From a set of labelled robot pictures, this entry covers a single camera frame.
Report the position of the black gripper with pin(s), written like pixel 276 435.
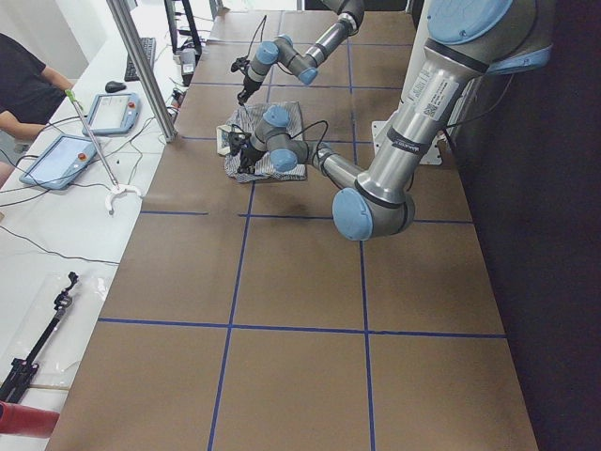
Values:
pixel 250 155
pixel 245 88

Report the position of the blue white striped polo shirt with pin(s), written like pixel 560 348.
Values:
pixel 275 128

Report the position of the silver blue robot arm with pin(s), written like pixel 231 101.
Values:
pixel 304 66
pixel 466 40

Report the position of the grey box on desk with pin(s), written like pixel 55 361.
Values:
pixel 188 62

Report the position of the far blue teach pendant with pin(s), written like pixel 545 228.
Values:
pixel 113 114

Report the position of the blue teach pendant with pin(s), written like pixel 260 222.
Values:
pixel 113 114
pixel 60 163

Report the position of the white reacher grabber stick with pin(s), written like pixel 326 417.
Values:
pixel 117 188

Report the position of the black computer mouse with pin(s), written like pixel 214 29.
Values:
pixel 114 86

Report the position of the near blue teach pendant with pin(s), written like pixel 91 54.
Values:
pixel 60 163

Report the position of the seated person in black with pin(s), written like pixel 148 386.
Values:
pixel 31 91

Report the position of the black folded tripod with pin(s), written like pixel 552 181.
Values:
pixel 23 370

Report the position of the red cylinder object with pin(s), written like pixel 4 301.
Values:
pixel 20 420

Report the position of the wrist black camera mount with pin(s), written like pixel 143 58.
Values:
pixel 240 64
pixel 238 141

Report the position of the aluminium frame post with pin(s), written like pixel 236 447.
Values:
pixel 131 39

